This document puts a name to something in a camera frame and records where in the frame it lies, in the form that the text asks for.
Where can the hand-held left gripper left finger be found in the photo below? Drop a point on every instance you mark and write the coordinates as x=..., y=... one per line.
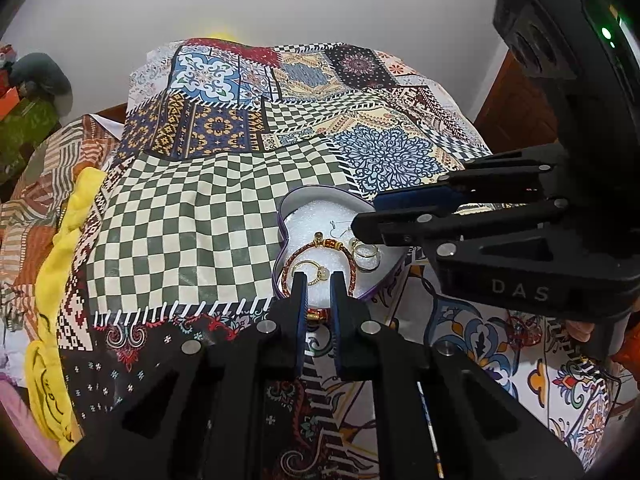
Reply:
x=300, y=310

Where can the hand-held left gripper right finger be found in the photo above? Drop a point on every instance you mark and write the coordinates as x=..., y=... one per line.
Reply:
x=337, y=310

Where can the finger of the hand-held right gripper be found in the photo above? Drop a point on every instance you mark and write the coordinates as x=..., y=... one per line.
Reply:
x=415, y=197
x=390, y=227

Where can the silver rings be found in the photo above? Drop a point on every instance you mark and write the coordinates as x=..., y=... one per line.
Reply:
x=359, y=249

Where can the silver hook earring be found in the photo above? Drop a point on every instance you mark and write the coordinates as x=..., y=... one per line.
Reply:
x=336, y=232

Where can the heart-shaped tin box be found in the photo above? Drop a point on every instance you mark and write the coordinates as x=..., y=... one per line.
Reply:
x=310, y=215

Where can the person's right hand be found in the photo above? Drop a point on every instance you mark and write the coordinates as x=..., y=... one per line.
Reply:
x=580, y=331

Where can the patchwork blanket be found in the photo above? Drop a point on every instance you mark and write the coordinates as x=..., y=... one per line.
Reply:
x=190, y=220

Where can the yellow cloth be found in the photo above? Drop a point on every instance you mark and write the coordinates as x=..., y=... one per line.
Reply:
x=75, y=220

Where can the striped bed sheet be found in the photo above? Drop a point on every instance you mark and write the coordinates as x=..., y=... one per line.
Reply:
x=45, y=185

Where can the white and pink clothes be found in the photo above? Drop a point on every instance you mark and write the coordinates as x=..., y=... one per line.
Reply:
x=15, y=410

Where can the green patterned cloth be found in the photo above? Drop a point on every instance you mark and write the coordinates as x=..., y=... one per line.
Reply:
x=27, y=130

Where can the grey plush pillow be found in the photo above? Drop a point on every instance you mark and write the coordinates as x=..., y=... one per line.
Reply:
x=42, y=75

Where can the orange box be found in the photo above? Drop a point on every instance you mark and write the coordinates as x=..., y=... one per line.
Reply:
x=9, y=102

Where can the pile of clothes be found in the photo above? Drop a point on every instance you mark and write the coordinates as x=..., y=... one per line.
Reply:
x=5, y=62

